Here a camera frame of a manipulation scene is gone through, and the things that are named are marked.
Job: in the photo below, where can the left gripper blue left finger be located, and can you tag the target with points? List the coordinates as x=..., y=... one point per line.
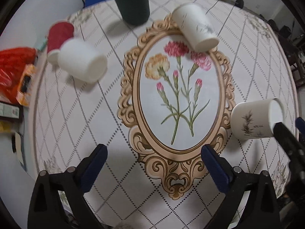
x=46, y=209

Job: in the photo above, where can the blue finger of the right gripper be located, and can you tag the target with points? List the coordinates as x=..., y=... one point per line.
x=291, y=146
x=300, y=125

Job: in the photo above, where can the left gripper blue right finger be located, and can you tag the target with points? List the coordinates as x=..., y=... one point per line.
x=261, y=209

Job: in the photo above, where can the white bamboo print paper cup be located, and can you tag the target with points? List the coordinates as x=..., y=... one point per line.
x=256, y=119

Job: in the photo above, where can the plain white paper cup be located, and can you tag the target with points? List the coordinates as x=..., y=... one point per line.
x=82, y=61

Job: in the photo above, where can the red paper cup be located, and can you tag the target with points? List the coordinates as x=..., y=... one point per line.
x=59, y=33

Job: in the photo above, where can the dark green cup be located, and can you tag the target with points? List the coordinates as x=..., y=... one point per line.
x=134, y=12

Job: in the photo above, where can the floral grid tablecloth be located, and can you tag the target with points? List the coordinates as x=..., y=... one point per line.
x=158, y=103

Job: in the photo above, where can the orange snack packet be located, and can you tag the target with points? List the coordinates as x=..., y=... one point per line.
x=26, y=85

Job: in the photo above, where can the red plastic bag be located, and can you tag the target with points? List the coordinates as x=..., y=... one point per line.
x=13, y=63

